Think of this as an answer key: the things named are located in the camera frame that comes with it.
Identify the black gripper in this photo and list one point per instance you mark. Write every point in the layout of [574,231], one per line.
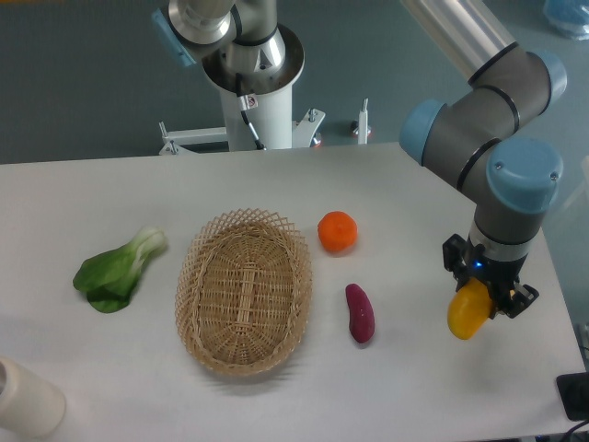
[466,262]

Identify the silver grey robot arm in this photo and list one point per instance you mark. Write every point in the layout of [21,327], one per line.
[474,145]

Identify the woven wicker basket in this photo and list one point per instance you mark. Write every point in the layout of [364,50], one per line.
[244,292]

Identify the purple sweet potato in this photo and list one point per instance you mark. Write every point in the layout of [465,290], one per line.
[361,314]

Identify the black device at table edge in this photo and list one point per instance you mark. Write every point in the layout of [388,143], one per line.
[573,391]

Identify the orange tangerine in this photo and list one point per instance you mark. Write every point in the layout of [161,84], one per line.
[337,231]

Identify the blue plastic bag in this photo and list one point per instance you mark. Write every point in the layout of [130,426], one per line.
[569,17]

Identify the green bok choy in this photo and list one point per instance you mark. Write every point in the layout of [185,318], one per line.
[109,279]

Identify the white cylinder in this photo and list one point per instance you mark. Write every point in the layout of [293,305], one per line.
[31,406]

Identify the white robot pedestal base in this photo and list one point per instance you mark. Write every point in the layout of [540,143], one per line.
[252,60]

